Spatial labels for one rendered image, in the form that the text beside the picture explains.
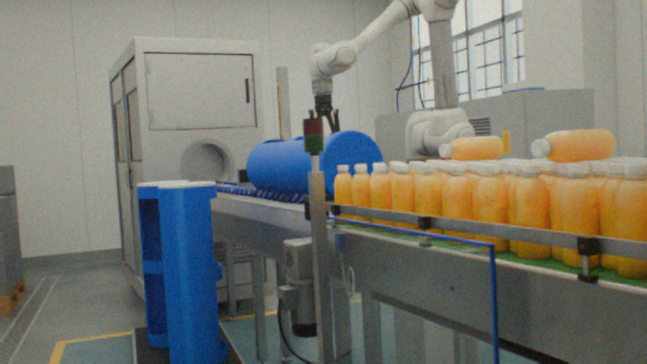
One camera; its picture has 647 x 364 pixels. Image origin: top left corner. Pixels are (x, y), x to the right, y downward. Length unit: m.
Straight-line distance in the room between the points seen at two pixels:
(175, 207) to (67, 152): 4.53
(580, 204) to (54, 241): 6.60
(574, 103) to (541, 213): 2.57
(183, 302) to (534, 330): 1.96
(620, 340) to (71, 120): 6.68
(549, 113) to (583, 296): 2.65
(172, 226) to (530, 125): 2.12
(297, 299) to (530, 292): 0.96
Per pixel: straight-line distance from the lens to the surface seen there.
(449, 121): 2.59
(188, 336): 2.97
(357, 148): 2.31
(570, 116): 3.88
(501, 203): 1.45
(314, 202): 1.75
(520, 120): 3.69
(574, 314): 1.23
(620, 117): 4.91
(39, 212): 7.37
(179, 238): 2.88
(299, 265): 1.98
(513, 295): 1.33
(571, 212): 1.28
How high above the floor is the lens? 1.16
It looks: 3 degrees down
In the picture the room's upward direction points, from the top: 3 degrees counter-clockwise
